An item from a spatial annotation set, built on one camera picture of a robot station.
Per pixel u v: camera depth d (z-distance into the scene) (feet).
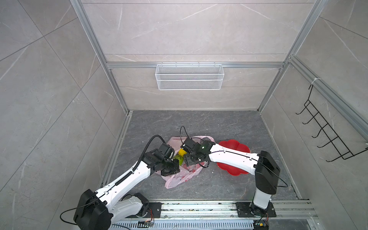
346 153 1.91
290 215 2.41
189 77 3.30
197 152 1.97
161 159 1.97
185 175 2.59
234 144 3.15
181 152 2.19
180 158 2.81
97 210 1.24
